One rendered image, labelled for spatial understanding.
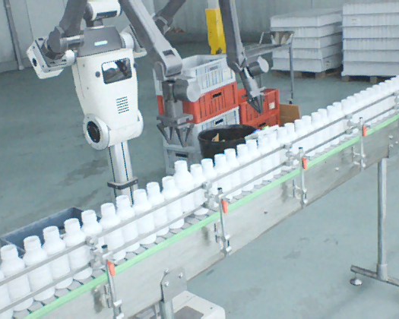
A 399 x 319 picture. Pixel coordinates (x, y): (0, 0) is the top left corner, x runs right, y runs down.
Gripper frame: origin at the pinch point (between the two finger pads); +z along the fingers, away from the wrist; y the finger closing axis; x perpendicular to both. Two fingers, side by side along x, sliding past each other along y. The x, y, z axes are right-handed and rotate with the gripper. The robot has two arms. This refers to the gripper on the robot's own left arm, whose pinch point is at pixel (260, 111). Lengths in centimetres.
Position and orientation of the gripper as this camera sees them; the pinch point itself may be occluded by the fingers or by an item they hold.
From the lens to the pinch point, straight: 228.2
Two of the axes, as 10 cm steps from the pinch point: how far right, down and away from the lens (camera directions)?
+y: 6.9, -3.0, 6.6
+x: -6.3, 1.8, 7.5
